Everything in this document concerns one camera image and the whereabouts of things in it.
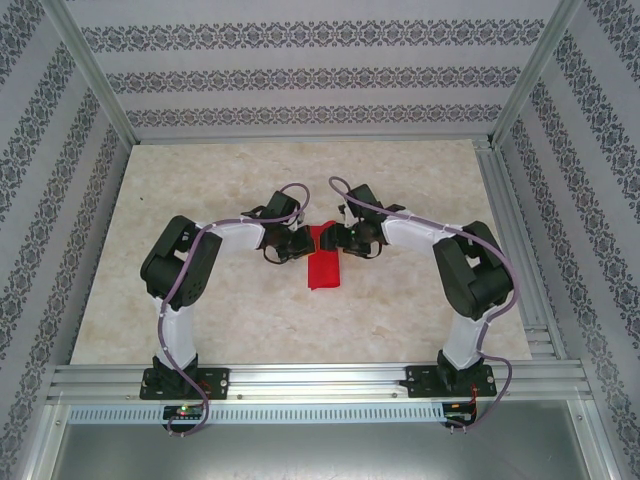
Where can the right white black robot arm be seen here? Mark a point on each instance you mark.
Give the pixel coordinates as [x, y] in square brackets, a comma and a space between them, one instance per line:
[475, 280]

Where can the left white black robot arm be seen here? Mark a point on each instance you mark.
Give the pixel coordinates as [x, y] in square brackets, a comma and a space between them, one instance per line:
[175, 280]

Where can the grey metal sheet panel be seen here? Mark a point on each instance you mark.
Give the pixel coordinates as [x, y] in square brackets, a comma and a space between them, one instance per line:
[320, 455]

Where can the long aluminium mounting rail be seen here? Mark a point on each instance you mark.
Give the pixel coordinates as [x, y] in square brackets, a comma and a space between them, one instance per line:
[320, 380]

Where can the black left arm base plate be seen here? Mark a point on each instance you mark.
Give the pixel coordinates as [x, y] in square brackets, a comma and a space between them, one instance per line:
[220, 382]

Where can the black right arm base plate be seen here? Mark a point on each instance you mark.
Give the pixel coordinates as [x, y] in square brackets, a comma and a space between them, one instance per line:
[420, 382]

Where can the aluminium side rail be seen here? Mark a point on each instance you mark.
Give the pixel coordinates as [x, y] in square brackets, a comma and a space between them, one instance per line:
[525, 260]

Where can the aluminium frame post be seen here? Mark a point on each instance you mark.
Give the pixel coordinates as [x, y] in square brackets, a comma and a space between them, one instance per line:
[535, 75]
[92, 75]

